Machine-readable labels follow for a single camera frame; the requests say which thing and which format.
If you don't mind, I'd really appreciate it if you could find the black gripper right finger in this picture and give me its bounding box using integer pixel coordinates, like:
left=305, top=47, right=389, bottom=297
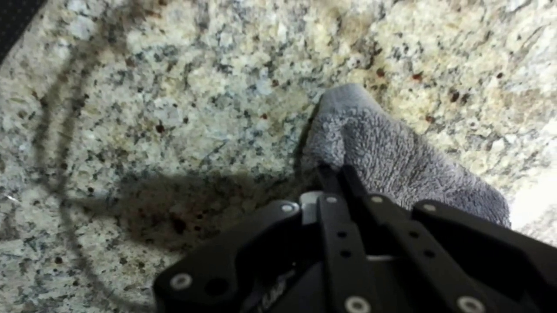
left=342, top=163, right=557, bottom=313

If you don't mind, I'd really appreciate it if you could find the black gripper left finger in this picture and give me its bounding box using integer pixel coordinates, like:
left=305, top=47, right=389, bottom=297
left=154, top=163, right=373, bottom=313

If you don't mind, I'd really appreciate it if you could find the grey terry cloth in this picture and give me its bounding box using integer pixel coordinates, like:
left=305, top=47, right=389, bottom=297
left=298, top=82, right=514, bottom=229

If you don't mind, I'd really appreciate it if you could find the black floor mat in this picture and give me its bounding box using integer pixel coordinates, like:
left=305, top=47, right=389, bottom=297
left=0, top=0, right=49, bottom=62

